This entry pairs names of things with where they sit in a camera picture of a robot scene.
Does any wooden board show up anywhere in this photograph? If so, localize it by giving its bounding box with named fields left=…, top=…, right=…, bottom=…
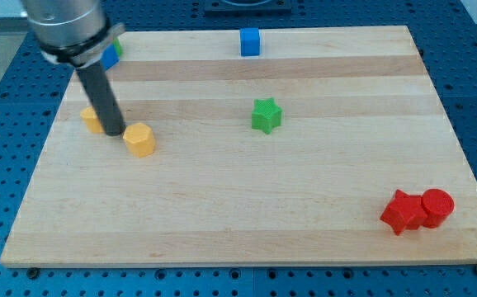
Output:
left=0, top=26, right=477, bottom=268

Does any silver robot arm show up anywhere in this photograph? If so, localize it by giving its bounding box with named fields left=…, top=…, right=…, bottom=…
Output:
left=21, top=0, right=125, bottom=68

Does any red star block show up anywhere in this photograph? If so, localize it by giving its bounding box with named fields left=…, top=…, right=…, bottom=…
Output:
left=380, top=189, right=427, bottom=236

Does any yellow block behind rod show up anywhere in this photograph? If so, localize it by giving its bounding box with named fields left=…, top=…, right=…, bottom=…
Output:
left=80, top=106, right=104, bottom=134

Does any blue block under arm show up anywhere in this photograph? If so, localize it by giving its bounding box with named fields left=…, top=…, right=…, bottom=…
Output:
left=101, top=45, right=119, bottom=70

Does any green star block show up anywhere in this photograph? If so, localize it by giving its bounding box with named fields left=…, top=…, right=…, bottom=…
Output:
left=251, top=97, right=282, bottom=134

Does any yellow hexagon block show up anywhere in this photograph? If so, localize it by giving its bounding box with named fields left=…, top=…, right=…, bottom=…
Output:
left=123, top=122, right=156, bottom=158

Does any blue cube block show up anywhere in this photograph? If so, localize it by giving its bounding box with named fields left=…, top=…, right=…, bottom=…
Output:
left=239, top=27, right=261, bottom=57

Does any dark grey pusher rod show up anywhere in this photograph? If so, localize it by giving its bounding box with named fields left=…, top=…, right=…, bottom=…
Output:
left=76, top=61, right=125, bottom=136

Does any red cylinder block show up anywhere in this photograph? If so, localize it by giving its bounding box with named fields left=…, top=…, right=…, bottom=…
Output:
left=422, top=189, right=455, bottom=229

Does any green block under arm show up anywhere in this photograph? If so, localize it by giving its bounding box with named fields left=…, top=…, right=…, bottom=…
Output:
left=113, top=39, right=123, bottom=57

